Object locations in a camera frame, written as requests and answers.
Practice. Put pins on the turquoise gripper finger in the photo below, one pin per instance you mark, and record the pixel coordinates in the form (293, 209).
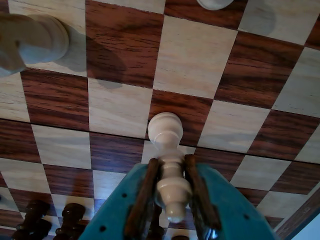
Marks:
(112, 207)
(232, 207)

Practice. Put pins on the cream white chess pawn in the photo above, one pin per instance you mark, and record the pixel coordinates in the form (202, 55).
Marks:
(212, 3)
(166, 130)

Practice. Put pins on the dark brown chess pawn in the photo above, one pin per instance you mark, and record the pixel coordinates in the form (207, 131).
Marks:
(35, 215)
(71, 215)

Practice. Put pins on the cream white chess knight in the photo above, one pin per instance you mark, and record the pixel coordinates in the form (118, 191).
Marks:
(45, 42)

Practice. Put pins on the wooden chessboard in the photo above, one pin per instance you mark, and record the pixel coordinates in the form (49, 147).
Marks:
(187, 62)

